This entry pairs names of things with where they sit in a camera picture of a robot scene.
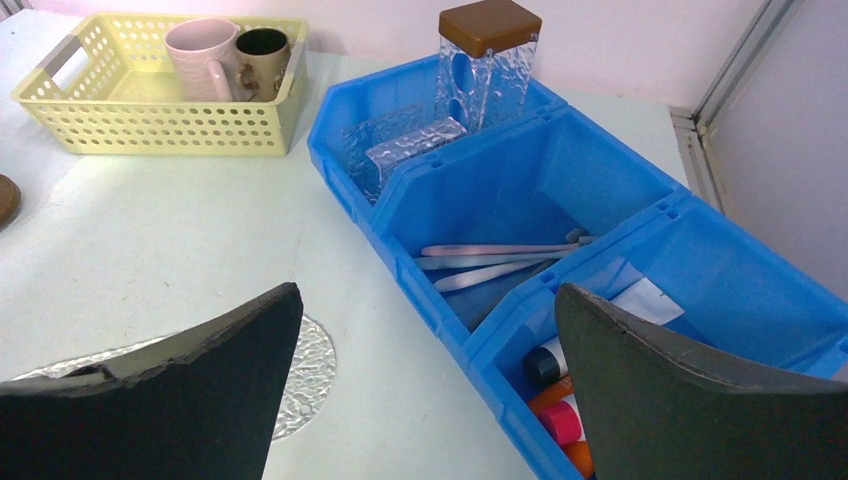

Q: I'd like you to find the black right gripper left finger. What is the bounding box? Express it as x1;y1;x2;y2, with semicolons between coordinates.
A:
1;283;303;479

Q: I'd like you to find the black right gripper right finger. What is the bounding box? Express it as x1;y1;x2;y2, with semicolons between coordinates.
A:
554;283;847;479

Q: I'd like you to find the pink mug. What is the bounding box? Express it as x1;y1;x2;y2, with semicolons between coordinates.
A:
164;17;239;102

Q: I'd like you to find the clear container with brown lid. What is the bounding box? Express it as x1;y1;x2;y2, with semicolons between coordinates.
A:
434;0;542;134

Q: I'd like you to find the orange toothpaste tube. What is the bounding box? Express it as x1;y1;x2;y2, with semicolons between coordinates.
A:
528;375;574;415
561;441;595;479

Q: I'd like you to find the white toothpaste tube pink cap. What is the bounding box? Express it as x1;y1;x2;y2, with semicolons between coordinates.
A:
537;394;586;446

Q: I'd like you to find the clear textured oval tray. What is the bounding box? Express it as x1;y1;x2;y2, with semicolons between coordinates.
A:
16;316;337;441

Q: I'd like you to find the white toothpaste tube black cap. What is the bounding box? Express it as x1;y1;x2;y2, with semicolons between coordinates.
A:
523;277;684;387

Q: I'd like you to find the light blue toothbrush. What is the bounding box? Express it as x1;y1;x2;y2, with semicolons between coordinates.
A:
414;249;575;271

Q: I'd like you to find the brown wooden oval tray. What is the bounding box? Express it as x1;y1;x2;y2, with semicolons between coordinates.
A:
0;174;22;227

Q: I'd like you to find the blue plastic divided bin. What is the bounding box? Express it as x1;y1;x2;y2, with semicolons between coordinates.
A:
308;56;847;479

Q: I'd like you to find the clear textured plastic box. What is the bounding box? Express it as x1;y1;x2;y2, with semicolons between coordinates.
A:
342;104;468;204

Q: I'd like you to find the yellow perforated plastic basket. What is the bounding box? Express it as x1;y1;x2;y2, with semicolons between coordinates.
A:
11;12;309;156

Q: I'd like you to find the brown mug black inside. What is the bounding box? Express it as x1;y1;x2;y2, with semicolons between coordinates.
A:
235;28;291;102

